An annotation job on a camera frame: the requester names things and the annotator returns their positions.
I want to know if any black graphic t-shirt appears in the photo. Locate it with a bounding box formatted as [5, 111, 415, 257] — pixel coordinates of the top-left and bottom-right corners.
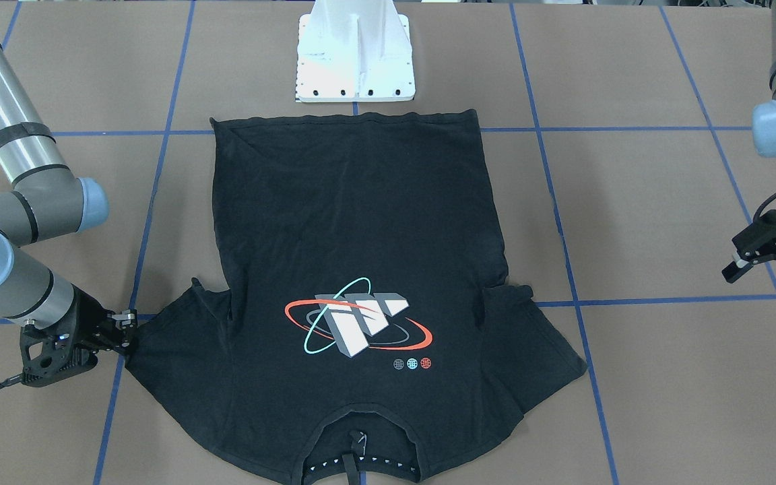
[125, 110, 586, 484]

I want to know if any white camera mast pedestal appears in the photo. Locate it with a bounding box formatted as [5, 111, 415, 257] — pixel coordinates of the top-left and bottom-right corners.
[295, 1, 416, 102]

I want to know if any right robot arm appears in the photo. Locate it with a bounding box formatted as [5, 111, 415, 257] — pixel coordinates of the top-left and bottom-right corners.
[0, 43, 137, 387]

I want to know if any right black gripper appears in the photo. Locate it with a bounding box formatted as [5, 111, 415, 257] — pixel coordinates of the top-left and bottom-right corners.
[20, 288, 138, 388]

